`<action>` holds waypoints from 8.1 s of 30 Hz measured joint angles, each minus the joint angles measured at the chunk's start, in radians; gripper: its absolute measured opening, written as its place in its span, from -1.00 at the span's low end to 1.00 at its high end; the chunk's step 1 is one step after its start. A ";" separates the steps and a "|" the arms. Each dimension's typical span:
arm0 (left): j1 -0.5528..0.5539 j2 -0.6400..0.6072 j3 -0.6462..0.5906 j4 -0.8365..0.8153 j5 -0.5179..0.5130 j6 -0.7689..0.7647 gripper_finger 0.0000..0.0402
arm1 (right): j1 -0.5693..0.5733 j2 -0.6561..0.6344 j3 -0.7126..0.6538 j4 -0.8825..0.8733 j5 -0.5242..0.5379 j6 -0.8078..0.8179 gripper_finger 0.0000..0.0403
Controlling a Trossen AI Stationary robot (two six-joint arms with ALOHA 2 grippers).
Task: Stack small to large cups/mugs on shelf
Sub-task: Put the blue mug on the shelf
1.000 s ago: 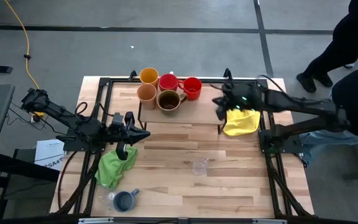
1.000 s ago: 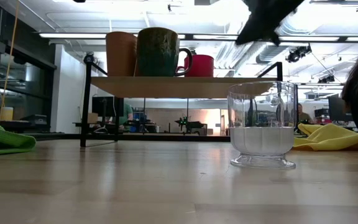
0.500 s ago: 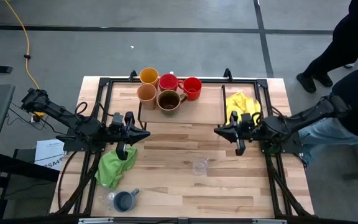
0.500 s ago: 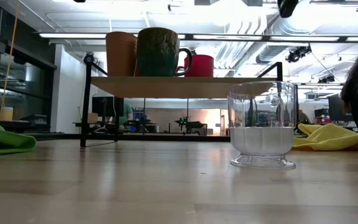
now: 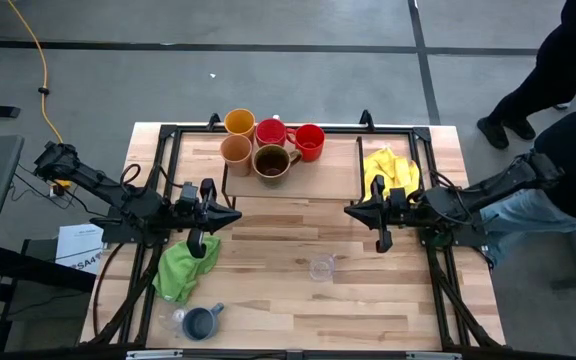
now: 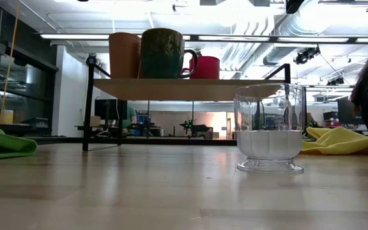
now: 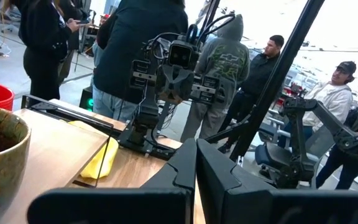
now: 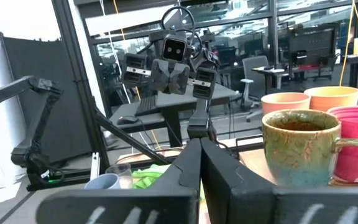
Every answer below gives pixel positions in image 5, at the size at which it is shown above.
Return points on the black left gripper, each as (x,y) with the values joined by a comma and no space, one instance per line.
(205,220)

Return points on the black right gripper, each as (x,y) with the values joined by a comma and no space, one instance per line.
(398,210)

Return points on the yellow cloth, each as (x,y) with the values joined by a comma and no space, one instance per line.
(393,167)

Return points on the orange plastic cup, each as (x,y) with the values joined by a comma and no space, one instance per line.
(235,150)

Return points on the green cloth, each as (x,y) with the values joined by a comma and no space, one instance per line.
(183,272)

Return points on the clear footed glass mug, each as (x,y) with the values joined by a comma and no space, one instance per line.
(322,267)

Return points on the brown green glazed mug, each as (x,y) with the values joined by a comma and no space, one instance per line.
(272,162)

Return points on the yellow plastic cup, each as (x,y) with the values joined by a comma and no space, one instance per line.
(240,122)

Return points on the grey blue mug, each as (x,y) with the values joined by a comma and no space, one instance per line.
(200,322)

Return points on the clear plastic cup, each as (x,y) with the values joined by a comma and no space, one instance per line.
(169,317)

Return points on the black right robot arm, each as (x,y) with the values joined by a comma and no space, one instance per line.
(468,205)

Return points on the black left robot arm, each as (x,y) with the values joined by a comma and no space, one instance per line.
(98,192)

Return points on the white printed paper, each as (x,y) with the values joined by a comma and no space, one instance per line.
(78,245)

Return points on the yellow power plug box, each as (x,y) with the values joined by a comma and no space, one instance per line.
(60,186)

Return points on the wooden shelf with black frame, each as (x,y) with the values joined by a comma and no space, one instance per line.
(328,180)

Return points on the black table rig frame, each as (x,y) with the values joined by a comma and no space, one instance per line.
(348,130)

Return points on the silver bracket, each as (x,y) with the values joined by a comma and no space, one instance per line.
(433,355)
(154,354)

